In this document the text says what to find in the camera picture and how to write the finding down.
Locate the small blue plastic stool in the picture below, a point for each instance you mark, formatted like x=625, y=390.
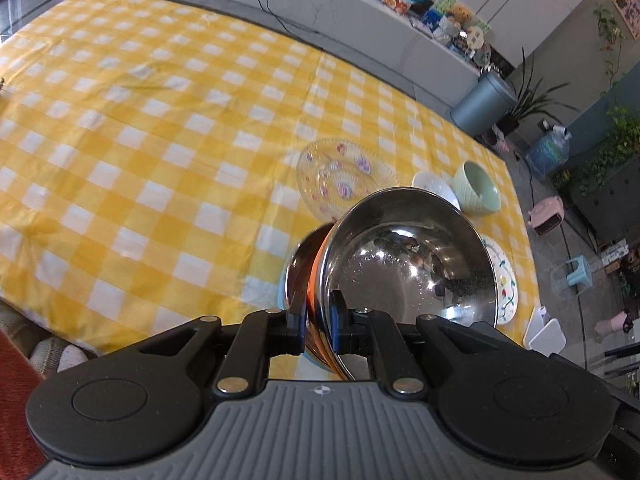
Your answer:
x=572, y=272

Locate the clear glass flower-print plate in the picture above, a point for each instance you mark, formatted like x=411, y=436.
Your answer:
x=345, y=175

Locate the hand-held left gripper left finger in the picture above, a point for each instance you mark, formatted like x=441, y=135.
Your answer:
x=298, y=322

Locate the small cardboard box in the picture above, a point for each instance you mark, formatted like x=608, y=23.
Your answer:
x=616, y=254

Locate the grey-blue trash bin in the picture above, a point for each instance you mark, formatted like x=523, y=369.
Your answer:
x=482, y=105

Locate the framed wall picture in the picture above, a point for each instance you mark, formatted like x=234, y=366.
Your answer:
x=627, y=10

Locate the hanging vine plant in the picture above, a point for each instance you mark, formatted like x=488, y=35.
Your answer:
x=611, y=35

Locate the white plastic container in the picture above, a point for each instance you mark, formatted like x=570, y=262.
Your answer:
x=545, y=332

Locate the yellow plush toy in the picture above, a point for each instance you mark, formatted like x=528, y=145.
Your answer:
x=460, y=14

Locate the large stainless steel bowl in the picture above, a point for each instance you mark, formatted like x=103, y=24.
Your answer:
x=415, y=260

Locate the pink space heater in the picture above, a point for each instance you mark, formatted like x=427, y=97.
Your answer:
x=546, y=215

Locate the yellow checked tablecloth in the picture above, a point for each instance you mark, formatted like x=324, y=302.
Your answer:
x=160, y=160

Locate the green snack packet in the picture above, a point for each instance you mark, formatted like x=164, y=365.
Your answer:
x=452, y=2

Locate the white vine-pattern plate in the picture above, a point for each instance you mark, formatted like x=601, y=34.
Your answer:
x=502, y=285

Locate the red cloth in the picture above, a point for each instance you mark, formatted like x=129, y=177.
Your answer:
x=17, y=410

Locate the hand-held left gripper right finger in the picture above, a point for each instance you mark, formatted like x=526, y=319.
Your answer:
x=338, y=321

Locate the large clear water bottle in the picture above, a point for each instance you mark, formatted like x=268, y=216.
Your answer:
x=547, y=152

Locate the potted long-leaf plant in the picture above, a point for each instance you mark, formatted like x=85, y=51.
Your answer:
x=525, y=95

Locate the climbing green plant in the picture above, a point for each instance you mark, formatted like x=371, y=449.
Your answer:
x=617, y=145

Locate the pale green ribbed bowl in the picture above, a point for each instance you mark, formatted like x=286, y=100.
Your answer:
x=477, y=190

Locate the small white patterned bowl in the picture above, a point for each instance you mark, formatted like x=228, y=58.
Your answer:
x=434, y=186

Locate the pink slippers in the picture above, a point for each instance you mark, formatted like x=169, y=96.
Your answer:
x=497, y=141

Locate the dark grey cabinet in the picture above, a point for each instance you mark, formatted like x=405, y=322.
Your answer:
x=607, y=210

